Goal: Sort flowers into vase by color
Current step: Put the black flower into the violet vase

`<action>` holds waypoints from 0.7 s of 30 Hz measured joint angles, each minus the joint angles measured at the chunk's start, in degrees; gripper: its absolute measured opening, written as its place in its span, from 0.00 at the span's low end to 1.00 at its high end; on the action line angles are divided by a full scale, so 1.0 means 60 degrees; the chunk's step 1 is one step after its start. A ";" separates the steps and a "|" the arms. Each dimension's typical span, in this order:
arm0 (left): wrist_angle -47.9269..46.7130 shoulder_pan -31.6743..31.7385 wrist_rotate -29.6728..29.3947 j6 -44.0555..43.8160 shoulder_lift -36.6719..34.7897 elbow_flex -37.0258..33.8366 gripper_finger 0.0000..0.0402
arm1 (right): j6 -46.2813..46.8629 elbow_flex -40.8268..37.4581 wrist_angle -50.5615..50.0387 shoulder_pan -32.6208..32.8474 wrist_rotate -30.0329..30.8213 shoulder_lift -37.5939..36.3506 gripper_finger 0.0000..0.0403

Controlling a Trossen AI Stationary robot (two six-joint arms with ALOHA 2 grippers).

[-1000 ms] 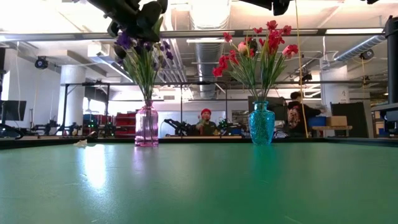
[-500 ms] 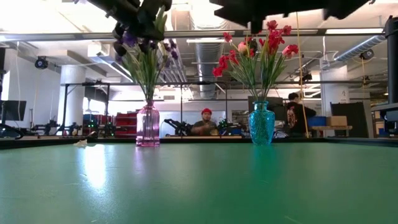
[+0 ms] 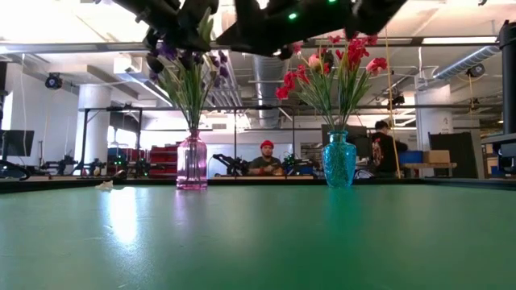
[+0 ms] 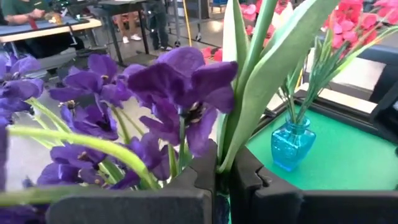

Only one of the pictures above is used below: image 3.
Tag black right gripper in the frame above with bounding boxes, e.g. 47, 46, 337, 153
216, 0, 298, 56

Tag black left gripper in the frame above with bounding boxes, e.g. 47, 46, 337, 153
114, 0, 221, 52

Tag pink glass vase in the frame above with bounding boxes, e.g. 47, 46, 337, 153
176, 128, 209, 190

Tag blue glass vase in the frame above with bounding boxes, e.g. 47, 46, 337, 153
321, 129, 358, 189

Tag person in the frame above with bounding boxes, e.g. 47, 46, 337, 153
248, 139, 285, 177
369, 119, 409, 179

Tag white building column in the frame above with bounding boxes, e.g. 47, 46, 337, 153
414, 90, 455, 152
76, 83, 113, 162

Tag red storage bins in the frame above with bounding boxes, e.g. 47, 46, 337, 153
149, 145, 178, 179

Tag grey horizontal beam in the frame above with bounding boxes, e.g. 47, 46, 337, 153
0, 35, 501, 54

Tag blue storage bins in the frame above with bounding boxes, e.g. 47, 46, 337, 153
402, 150, 424, 165

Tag green table mat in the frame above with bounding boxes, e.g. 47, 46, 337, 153
0, 183, 516, 290

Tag brown cardboard box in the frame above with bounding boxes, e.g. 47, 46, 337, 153
422, 149, 452, 164

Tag wooden bench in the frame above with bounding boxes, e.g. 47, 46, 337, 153
402, 162, 459, 179

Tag black panel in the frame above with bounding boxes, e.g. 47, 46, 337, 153
427, 131, 481, 179

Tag wide silver air duct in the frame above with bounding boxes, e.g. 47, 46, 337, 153
252, 55, 292, 130

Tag black tubular workstation frame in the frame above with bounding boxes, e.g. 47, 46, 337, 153
80, 103, 503, 178

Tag black hanging cable reel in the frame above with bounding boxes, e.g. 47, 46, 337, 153
322, 50, 335, 76
44, 72, 64, 90
466, 63, 486, 79

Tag yellow hanging cord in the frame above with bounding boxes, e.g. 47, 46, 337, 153
384, 27, 402, 178

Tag slim silver air duct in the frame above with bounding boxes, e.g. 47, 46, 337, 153
433, 45, 503, 81

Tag black metal table frame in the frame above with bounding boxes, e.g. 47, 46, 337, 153
0, 176, 516, 194

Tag black rig post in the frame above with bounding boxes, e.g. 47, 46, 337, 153
501, 19, 516, 136

